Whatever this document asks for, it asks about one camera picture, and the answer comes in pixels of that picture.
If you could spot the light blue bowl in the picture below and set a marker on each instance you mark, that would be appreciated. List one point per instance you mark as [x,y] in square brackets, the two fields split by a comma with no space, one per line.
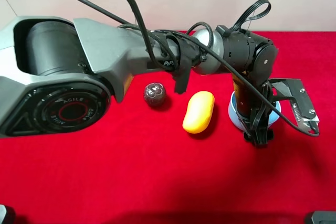
[234,117]

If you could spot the red tablecloth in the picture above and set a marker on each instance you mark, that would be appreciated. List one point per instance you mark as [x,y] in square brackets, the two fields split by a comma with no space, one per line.
[138,165]

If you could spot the dark purple mangosteen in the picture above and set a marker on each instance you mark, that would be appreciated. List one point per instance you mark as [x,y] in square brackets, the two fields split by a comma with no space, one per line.
[154,94]

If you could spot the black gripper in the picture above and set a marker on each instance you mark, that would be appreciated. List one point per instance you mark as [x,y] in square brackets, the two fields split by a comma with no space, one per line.
[250,109]

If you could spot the black base bottom right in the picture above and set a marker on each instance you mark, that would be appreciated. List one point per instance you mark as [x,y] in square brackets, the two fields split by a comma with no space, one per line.
[321,217]

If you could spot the black base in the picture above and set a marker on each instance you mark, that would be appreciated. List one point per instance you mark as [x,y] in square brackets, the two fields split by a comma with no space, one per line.
[7,215]
[321,217]

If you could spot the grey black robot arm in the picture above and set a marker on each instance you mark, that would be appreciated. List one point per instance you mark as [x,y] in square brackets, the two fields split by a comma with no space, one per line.
[59,76]

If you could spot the yellow mango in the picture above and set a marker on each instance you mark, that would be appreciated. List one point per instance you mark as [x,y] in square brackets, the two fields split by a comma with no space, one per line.
[199,112]

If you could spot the black base bottom left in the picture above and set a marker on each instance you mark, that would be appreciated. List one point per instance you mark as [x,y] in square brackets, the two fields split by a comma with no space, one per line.
[7,215]

